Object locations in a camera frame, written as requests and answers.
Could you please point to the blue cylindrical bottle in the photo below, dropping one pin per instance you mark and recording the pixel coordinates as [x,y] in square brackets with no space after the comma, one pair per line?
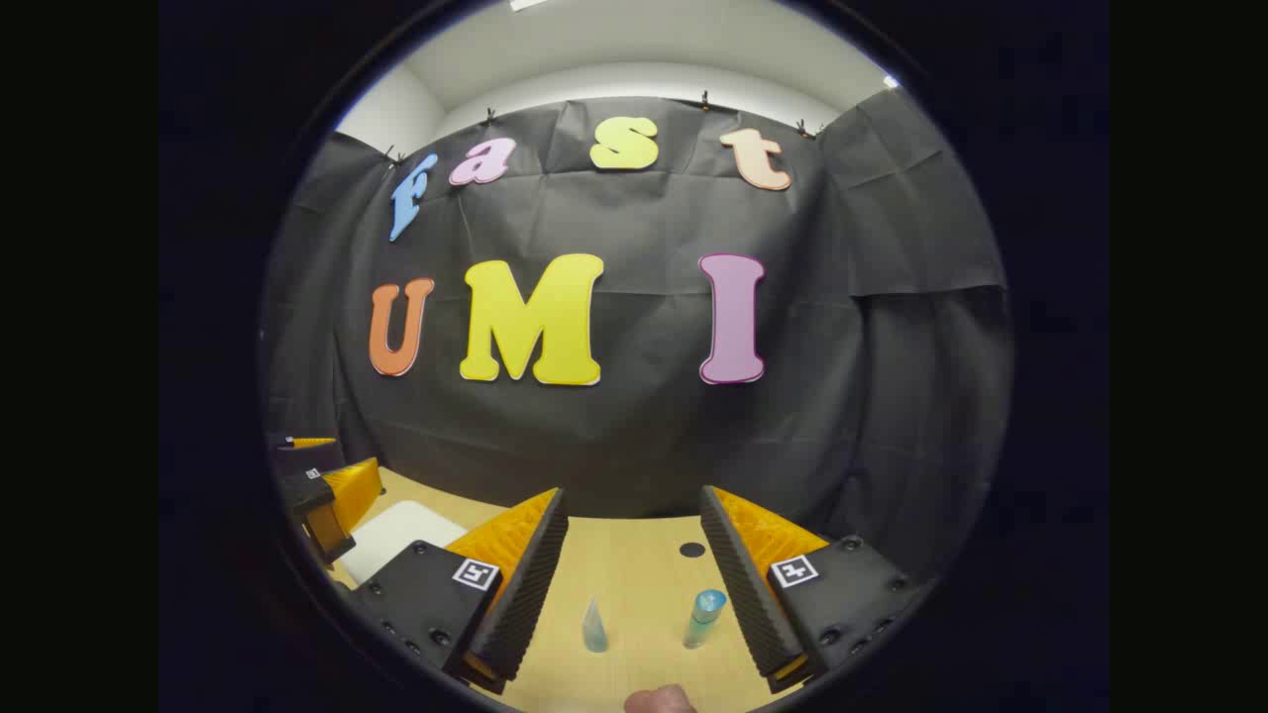
[703,619]

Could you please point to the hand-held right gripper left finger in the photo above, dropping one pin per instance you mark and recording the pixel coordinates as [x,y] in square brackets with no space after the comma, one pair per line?
[530,594]

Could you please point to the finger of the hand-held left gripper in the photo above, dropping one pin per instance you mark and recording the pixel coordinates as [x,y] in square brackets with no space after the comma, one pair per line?
[302,451]
[342,495]

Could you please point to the black backdrop cloth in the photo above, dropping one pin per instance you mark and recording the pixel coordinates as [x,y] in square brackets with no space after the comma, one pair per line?
[634,436]

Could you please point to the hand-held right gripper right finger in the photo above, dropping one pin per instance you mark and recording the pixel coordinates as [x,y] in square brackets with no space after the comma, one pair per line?
[743,584]

